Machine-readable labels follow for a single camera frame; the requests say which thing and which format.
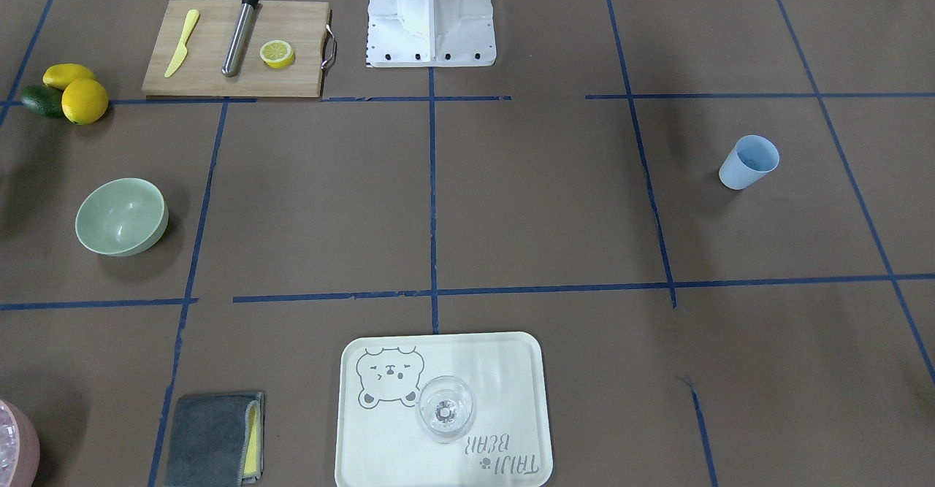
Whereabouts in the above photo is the light blue cup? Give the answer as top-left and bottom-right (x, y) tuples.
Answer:
(718, 134), (780, 191)

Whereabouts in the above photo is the green bowl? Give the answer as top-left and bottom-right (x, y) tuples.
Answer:
(75, 177), (169, 257)

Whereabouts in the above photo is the pink bowl with ice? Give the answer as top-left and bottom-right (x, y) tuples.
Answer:
(1, 400), (40, 486)

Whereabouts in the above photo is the clear wine glass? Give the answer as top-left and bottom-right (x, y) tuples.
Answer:
(416, 376), (477, 444)

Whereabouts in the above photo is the cream bear tray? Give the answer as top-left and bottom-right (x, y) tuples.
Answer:
(335, 331), (554, 486)

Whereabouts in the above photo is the lemon half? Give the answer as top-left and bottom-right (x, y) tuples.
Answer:
(259, 40), (295, 70)

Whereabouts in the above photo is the steel muddler black tip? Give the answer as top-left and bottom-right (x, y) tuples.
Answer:
(221, 0), (260, 77)

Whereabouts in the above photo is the wooden cutting board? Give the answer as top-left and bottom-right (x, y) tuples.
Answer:
(142, 0), (331, 98)

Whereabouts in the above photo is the grey yellow folded cloth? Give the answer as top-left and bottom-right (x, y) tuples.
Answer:
(164, 391), (266, 486)

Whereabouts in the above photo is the yellow plastic knife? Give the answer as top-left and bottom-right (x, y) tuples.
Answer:
(164, 9), (200, 78)

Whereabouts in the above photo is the yellow lemon front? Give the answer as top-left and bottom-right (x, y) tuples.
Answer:
(61, 78), (110, 125)

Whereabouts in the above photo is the yellow lemon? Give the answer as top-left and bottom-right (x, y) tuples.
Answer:
(61, 78), (110, 125)
(42, 62), (96, 91)

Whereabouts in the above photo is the yellow lemon back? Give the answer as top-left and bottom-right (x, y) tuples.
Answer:
(42, 62), (96, 91)

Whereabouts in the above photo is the green avocado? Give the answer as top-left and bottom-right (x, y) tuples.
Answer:
(20, 85), (66, 120)

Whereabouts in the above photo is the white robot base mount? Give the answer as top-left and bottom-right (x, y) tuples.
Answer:
(365, 0), (497, 68)

